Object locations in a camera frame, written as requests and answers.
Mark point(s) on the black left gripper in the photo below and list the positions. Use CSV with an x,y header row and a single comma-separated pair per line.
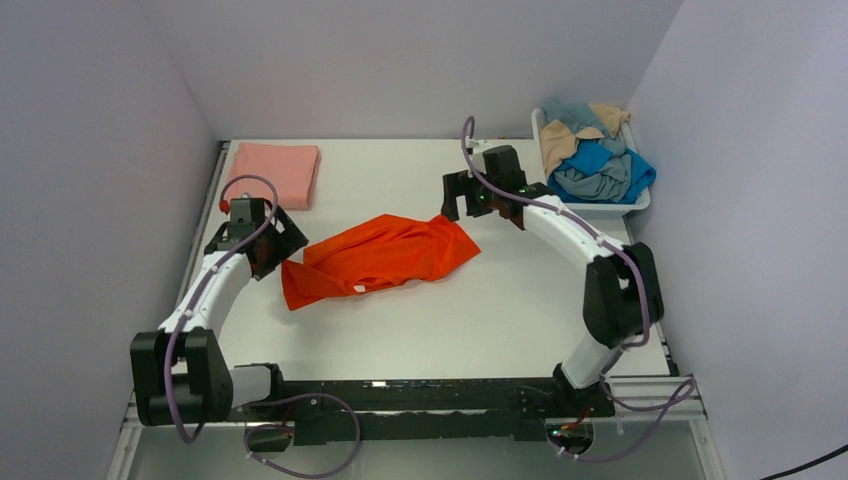
x,y
288,241

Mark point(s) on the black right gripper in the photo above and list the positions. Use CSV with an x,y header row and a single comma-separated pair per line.
x,y
457,185

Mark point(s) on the orange t shirt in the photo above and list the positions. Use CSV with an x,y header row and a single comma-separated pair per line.
x,y
379,254

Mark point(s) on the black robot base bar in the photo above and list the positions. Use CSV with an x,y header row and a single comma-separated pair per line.
x,y
324,411

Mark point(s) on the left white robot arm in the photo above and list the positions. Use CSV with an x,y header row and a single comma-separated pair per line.
x,y
179,371

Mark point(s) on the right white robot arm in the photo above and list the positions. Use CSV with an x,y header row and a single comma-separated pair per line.
x,y
621,291

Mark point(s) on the folded pink t shirt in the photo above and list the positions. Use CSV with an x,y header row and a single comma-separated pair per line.
x,y
292,170

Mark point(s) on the white laundry basket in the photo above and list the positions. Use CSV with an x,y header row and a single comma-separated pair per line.
x,y
590,211

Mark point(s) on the bright blue t shirt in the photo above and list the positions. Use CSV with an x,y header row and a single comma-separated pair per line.
x,y
643,176

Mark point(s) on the teal t shirt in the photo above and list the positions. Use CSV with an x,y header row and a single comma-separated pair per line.
x,y
574,115

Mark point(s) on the grey blue t shirt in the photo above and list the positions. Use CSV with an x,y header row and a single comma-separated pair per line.
x,y
600,171

